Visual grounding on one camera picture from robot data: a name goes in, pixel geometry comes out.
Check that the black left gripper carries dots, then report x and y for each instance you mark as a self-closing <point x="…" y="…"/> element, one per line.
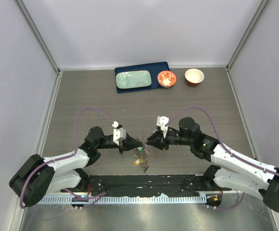
<point x="129" y="143"/>

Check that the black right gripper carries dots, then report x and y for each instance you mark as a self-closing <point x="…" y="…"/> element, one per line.
<point x="157" y="139"/>

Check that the metal key organizer with rings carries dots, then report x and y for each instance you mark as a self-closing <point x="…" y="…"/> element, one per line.
<point x="142" y="155"/>

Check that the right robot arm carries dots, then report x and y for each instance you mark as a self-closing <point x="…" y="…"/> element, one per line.
<point x="229" y="169"/>

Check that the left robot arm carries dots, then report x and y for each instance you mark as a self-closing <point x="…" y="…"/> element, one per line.
<point x="39" y="176"/>

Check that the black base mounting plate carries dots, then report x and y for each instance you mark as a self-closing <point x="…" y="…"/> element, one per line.
<point x="150" y="185"/>

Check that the orange patterned small bowl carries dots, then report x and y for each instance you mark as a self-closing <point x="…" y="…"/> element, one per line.
<point x="166" y="79"/>

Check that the light green rectangular plate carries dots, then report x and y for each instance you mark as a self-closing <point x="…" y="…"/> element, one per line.
<point x="133" y="79"/>

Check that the dark blue tray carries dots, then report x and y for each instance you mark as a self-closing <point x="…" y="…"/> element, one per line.
<point x="153" y="68"/>

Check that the red cup white inside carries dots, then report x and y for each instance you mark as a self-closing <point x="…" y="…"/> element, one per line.
<point x="194" y="77"/>

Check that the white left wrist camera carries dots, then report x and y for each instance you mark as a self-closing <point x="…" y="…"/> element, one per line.
<point x="119" y="133"/>

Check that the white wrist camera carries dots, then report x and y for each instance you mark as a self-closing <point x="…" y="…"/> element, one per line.
<point x="119" y="133"/>
<point x="162" y="123"/>

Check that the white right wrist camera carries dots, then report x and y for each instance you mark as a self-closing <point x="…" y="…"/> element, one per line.
<point x="162" y="123"/>

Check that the white slotted cable duct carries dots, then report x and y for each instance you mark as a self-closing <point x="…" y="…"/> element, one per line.
<point x="162" y="199"/>

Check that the right aluminium frame post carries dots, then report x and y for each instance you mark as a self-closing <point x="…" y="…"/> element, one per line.
<point x="249" y="29"/>

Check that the aluminium frame post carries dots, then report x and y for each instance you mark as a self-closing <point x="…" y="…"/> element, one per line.
<point x="249" y="29"/>
<point x="33" y="28"/>

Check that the left aluminium frame post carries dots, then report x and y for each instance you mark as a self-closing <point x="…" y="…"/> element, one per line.
<point x="33" y="28"/>

